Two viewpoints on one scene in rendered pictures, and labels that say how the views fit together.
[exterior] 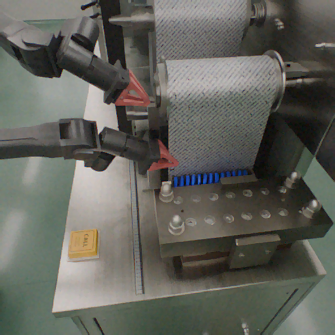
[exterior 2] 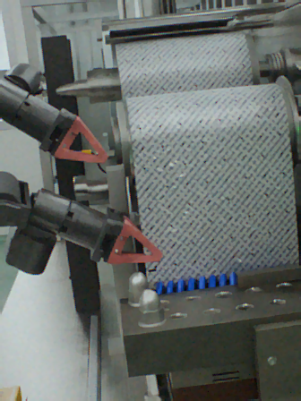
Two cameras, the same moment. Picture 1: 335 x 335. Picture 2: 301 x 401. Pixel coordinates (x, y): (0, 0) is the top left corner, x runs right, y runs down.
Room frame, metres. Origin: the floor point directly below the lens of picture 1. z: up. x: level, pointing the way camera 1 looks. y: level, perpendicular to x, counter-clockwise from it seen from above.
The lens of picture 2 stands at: (-0.57, -0.12, 1.35)
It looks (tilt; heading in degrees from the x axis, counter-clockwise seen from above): 10 degrees down; 5
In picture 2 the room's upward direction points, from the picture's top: 6 degrees counter-clockwise
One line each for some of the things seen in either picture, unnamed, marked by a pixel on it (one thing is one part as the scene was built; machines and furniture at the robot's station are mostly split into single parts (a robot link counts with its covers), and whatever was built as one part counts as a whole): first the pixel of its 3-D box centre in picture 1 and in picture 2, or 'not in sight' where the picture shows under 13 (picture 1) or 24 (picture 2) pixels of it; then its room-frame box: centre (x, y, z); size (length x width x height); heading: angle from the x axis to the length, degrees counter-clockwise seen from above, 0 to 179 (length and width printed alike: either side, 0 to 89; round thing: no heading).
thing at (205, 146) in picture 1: (214, 148); (220, 223); (0.52, -0.12, 1.12); 0.23 x 0.01 x 0.18; 98
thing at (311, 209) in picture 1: (313, 207); not in sight; (0.39, -0.34, 1.05); 0.04 x 0.04 x 0.04
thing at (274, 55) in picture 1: (267, 84); (286, 122); (0.60, -0.24, 1.25); 0.15 x 0.01 x 0.15; 8
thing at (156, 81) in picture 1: (158, 90); (120, 140); (0.57, 0.02, 1.25); 0.07 x 0.02 x 0.07; 8
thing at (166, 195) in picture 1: (166, 190); (139, 287); (0.44, 0.00, 1.05); 0.04 x 0.04 x 0.04
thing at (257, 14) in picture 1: (252, 15); (270, 68); (0.85, -0.24, 1.33); 0.07 x 0.07 x 0.07; 8
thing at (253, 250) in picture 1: (252, 252); (296, 362); (0.32, -0.20, 0.96); 0.10 x 0.03 x 0.11; 98
